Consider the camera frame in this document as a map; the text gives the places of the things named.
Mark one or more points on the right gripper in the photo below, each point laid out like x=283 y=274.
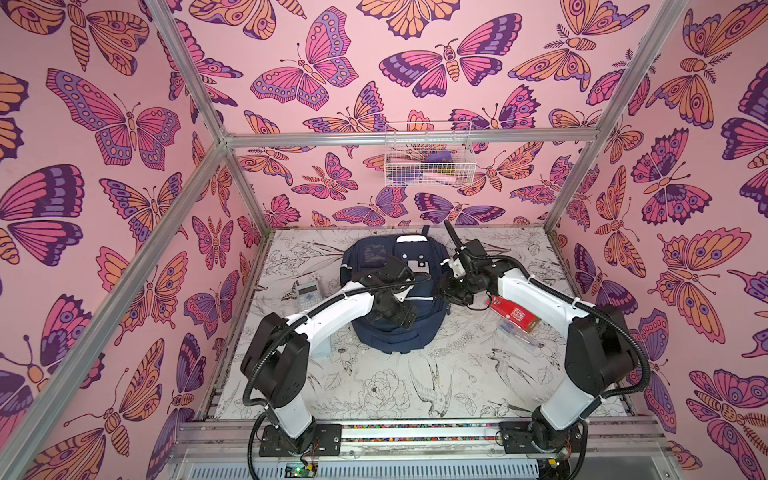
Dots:
x=455 y=287

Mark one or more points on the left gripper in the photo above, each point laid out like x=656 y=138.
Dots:
x=406 y=317

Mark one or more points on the navy blue backpack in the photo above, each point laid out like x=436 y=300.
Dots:
x=394 y=262

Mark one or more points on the grey scientific calculator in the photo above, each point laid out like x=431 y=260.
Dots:
x=309 y=294

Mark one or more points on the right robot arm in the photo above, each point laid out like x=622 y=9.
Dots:
x=599 y=359

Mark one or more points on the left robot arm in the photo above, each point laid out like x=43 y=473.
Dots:
x=276 y=363

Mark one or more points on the red notebook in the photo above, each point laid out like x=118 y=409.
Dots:
x=514 y=314

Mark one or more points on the clear plastic pencil case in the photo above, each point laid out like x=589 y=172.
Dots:
x=524 y=339

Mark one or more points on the green circuit board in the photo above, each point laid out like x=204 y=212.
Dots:
x=300 y=470

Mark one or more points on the white wire basket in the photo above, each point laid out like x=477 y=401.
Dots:
x=429 y=157

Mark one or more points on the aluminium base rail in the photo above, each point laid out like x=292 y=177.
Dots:
x=612 y=448

